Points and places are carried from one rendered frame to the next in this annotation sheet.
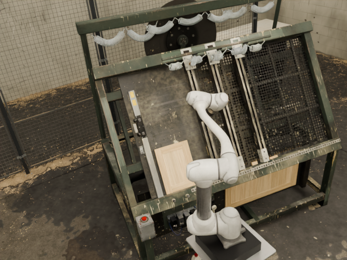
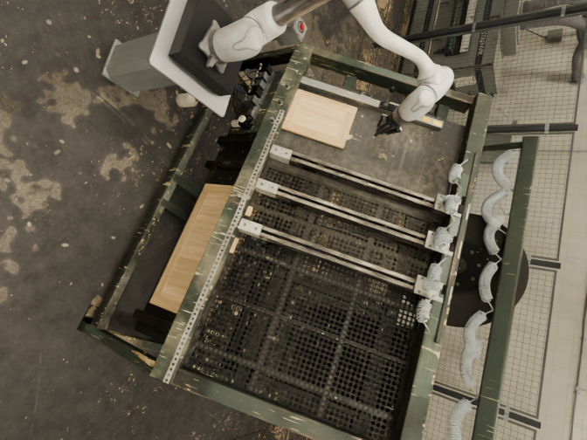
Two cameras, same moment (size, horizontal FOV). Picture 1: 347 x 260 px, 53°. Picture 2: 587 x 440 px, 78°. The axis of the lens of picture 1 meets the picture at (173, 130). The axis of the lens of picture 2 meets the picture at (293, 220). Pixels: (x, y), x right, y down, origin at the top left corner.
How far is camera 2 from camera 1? 2.36 m
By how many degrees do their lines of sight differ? 34
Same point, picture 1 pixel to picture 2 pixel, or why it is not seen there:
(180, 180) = (300, 111)
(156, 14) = (518, 231)
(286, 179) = (170, 285)
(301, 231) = (91, 242)
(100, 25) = (528, 161)
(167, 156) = (339, 115)
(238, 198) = (207, 203)
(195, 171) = not seen: outside the picture
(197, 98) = (444, 70)
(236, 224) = (236, 27)
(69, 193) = not seen: hidden behind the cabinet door
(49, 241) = not seen: hidden behind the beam
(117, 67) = (480, 120)
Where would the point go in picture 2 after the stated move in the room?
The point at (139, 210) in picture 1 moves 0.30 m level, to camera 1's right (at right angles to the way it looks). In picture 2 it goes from (305, 51) to (283, 72)
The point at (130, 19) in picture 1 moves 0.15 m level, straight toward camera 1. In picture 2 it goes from (522, 197) to (523, 181)
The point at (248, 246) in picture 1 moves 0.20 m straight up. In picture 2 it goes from (191, 35) to (221, 27)
